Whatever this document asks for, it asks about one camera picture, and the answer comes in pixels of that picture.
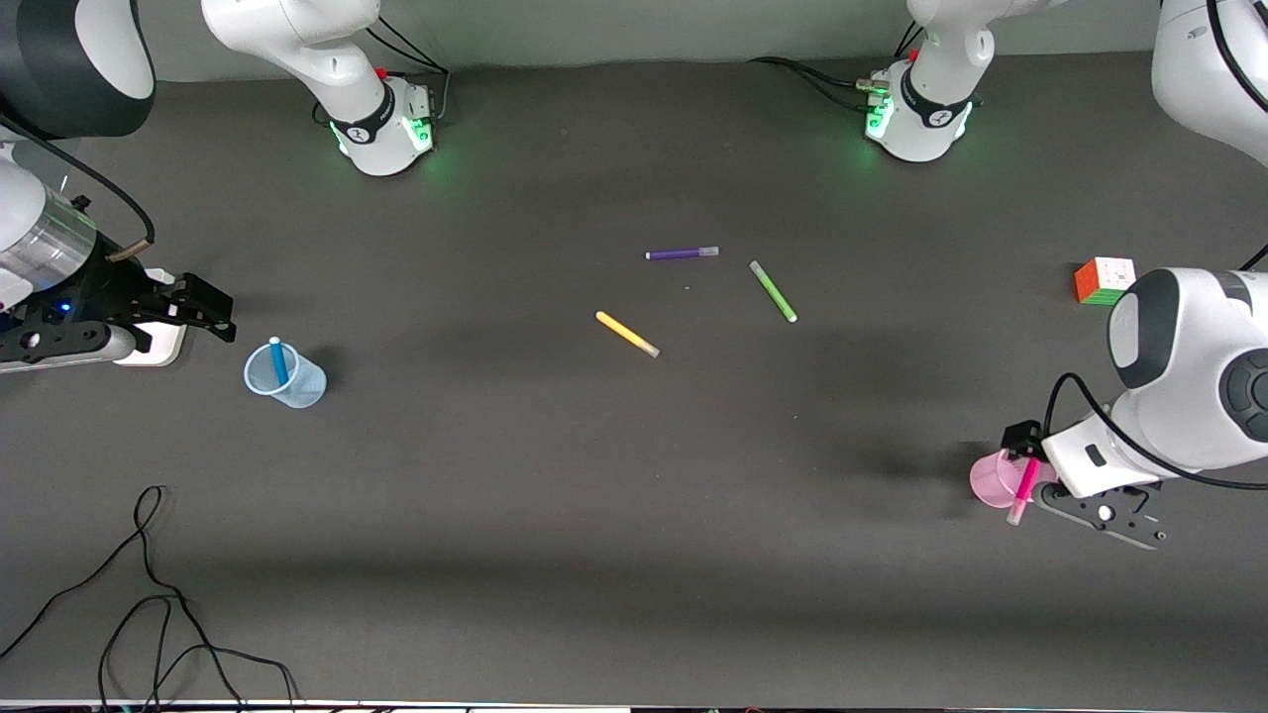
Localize green marker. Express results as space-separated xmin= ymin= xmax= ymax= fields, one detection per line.
xmin=749 ymin=260 xmax=798 ymax=324

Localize pink marker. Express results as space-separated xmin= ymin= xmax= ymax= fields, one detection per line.
xmin=1006 ymin=456 xmax=1043 ymax=527

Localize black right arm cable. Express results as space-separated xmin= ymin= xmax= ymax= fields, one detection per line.
xmin=0 ymin=114 xmax=157 ymax=263

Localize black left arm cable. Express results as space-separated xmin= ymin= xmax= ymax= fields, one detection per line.
xmin=1040 ymin=0 xmax=1268 ymax=491

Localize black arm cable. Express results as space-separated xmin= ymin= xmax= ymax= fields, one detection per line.
xmin=0 ymin=114 xmax=157 ymax=263
xmin=1040 ymin=0 xmax=1268 ymax=491

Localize black left arm base cables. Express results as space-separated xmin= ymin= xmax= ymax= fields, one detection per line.
xmin=748 ymin=20 xmax=927 ymax=112

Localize loose thin black cable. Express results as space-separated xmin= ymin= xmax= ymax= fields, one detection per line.
xmin=0 ymin=485 xmax=303 ymax=713

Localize white lamp stand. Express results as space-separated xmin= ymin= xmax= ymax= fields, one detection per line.
xmin=117 ymin=267 xmax=189 ymax=368

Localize pink mesh cup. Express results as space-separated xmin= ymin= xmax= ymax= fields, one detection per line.
xmin=970 ymin=449 xmax=1059 ymax=509

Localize yellow marker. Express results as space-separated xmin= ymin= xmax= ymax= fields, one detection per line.
xmin=595 ymin=311 xmax=661 ymax=358

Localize black right arm base cables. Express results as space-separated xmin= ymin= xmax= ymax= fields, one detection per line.
xmin=315 ymin=15 xmax=452 ymax=128

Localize colourful puzzle cube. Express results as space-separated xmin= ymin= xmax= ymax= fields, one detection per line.
xmin=1075 ymin=256 xmax=1138 ymax=306

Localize blue mesh cup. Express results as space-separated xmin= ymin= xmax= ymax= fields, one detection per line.
xmin=245 ymin=337 xmax=328 ymax=410

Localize black arm base cables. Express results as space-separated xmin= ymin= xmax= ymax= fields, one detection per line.
xmin=315 ymin=15 xmax=452 ymax=128
xmin=748 ymin=20 xmax=927 ymax=112

